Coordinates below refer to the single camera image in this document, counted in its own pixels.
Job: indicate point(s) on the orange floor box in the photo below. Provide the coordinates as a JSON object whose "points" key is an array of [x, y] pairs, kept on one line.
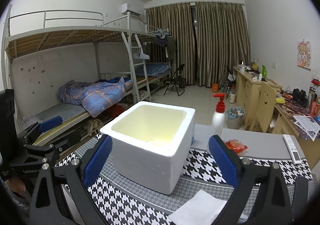
{"points": [[215, 87]]}

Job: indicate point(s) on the white paper tissue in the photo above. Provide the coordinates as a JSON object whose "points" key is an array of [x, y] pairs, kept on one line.
{"points": [[202, 209]]}

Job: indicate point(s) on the white foam box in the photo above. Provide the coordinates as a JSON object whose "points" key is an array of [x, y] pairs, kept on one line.
{"points": [[151, 142]]}

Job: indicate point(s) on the white pump lotion bottle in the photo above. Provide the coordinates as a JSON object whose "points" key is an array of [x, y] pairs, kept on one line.
{"points": [[219, 115]]}

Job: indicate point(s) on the white remote control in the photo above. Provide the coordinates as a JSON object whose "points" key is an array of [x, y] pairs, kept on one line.
{"points": [[295, 157]]}

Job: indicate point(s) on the red snack packet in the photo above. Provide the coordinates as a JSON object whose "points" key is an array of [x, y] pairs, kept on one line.
{"points": [[236, 146]]}

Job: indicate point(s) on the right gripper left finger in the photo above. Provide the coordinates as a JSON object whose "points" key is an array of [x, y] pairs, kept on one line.
{"points": [[49, 206]]}

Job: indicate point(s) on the houndstooth table cloth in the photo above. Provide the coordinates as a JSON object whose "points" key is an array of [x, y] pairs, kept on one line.
{"points": [[122, 201]]}

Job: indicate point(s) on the black headphones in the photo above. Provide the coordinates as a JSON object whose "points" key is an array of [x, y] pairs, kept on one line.
{"points": [[300, 96]]}

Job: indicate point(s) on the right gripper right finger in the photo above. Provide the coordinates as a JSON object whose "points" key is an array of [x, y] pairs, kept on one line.
{"points": [[272, 203]]}

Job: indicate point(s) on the grey waste bin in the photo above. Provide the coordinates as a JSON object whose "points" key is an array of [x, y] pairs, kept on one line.
{"points": [[234, 118]]}

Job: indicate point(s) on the white air conditioner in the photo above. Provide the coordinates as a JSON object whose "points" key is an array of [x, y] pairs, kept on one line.
{"points": [[126, 9]]}

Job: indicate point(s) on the brown curtains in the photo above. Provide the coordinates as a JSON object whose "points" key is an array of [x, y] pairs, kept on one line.
{"points": [[207, 37]]}

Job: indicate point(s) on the wooden desk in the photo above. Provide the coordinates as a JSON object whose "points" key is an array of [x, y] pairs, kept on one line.
{"points": [[248, 94]]}

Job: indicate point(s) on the white metal bunk bed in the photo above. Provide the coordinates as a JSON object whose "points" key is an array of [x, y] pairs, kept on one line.
{"points": [[43, 50]]}

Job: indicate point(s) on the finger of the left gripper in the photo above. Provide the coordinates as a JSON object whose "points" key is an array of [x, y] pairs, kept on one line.
{"points": [[36, 129], [53, 150]]}

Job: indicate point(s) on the blue plaid blanket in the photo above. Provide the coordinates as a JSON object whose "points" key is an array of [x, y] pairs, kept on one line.
{"points": [[97, 96]]}

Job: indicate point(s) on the anime girl wall picture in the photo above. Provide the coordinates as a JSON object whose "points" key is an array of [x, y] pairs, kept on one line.
{"points": [[304, 54]]}

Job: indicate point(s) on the printed paper sheet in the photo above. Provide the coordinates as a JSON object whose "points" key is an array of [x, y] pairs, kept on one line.
{"points": [[308, 125]]}

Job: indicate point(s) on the person's left hand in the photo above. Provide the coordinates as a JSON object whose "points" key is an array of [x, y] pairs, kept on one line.
{"points": [[17, 187]]}

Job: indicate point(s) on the wooden smiley chair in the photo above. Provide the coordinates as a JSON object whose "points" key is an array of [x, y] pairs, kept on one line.
{"points": [[265, 110]]}

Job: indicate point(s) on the black folding chair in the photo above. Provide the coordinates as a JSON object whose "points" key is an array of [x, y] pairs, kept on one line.
{"points": [[177, 80]]}

